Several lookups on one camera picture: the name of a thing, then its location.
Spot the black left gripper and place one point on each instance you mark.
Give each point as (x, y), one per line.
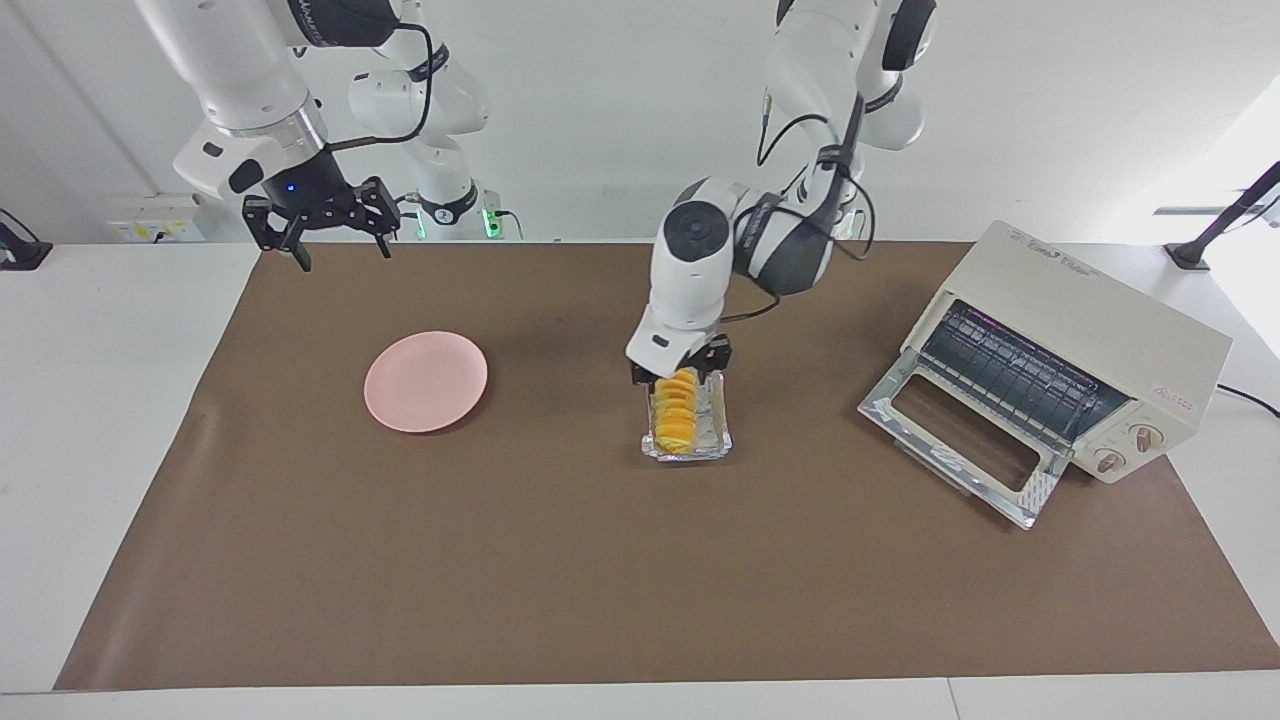
(715, 355)

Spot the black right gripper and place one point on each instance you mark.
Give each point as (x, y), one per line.
(310, 190)

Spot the sliced orange glazed bread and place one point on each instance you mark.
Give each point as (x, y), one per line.
(675, 415)

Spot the aluminium foil tray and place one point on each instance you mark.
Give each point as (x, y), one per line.
(712, 432)

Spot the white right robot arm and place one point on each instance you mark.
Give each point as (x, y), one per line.
(240, 70)

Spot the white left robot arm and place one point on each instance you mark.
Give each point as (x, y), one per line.
(690, 270)

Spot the glass oven door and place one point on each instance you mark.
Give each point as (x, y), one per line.
(1040, 490)

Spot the white toaster oven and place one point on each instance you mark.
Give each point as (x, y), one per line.
(1090, 310)

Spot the beige oven knob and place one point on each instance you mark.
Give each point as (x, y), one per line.
(1110, 461)
(1147, 437)

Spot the pink round plate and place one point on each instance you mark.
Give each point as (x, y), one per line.
(425, 382)

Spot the brown table mat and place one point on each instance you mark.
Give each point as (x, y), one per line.
(600, 560)

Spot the black clamp base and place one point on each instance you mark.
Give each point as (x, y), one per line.
(22, 252)

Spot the white wall socket box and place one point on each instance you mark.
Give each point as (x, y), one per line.
(150, 220)

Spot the black camera stand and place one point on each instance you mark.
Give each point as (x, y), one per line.
(1215, 235)

